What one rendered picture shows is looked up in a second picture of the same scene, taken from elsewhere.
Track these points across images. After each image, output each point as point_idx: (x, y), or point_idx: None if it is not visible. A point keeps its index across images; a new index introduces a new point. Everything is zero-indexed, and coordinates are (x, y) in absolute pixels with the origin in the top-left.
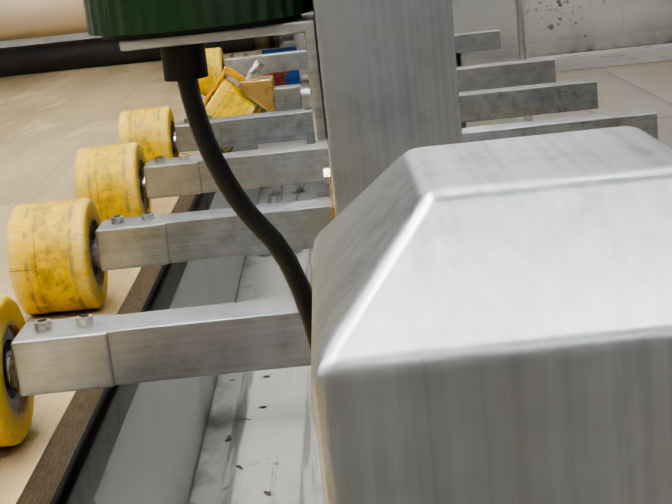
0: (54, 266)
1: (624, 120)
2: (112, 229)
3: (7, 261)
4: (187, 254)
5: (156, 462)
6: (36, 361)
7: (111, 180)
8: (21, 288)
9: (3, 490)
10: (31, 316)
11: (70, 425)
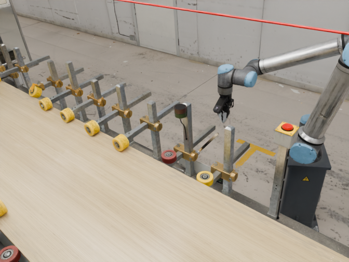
0: (96, 129)
1: (122, 84)
2: (98, 122)
3: (64, 130)
4: (106, 121)
5: None
6: (128, 138)
7: (70, 114)
8: (93, 133)
9: (134, 149)
10: (91, 135)
11: None
